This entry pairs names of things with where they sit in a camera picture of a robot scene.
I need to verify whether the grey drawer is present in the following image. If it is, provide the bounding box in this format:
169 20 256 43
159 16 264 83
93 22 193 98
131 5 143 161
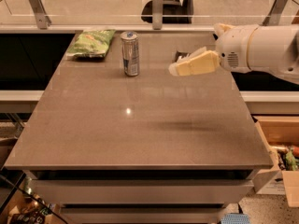
61 207 226 224
31 180 253 204

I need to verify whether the green chips bag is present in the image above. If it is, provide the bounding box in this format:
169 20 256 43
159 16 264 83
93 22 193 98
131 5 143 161
66 30 115 59

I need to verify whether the dark chocolate bar wrapper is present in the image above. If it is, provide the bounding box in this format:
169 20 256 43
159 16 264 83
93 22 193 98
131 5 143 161
175 51 198 63

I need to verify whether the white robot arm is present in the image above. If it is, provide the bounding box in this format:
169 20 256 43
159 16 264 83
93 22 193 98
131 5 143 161
169 23 299 84

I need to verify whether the middle metal railing bracket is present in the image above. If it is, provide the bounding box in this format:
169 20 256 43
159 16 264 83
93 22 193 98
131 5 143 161
152 0 163 30

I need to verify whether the right metal railing bracket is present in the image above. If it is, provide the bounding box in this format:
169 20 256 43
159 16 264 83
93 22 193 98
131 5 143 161
263 0 288 26

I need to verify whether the upper grey drawer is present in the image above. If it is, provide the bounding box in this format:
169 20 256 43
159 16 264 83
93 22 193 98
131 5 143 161
31 180 253 204

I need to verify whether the lower grey drawer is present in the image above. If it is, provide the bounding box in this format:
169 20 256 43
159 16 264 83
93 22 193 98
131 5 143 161
61 207 226 224

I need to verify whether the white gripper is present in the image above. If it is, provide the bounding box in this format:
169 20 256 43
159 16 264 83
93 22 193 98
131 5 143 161
168 23 259 77

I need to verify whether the silver blue redbull can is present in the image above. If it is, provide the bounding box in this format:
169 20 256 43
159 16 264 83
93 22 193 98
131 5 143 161
121 31 139 77

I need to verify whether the black office chair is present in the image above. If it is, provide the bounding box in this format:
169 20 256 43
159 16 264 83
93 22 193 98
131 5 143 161
140 0 198 25

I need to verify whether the metal railing bracket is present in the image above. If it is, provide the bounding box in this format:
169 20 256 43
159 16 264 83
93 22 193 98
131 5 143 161
152 0 163 30
263 0 288 26
28 0 51 29

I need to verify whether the cardboard box with items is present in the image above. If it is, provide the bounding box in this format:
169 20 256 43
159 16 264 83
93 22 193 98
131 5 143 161
253 116 299 208

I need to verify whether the left metal railing bracket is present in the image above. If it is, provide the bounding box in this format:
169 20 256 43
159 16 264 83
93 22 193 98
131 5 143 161
28 0 51 29

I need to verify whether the blue perforated object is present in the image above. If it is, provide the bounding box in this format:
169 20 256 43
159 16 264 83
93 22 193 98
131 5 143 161
221 214 250 224

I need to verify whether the box of snacks lower left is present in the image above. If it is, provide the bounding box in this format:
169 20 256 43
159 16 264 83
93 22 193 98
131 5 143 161
4 191 64 224

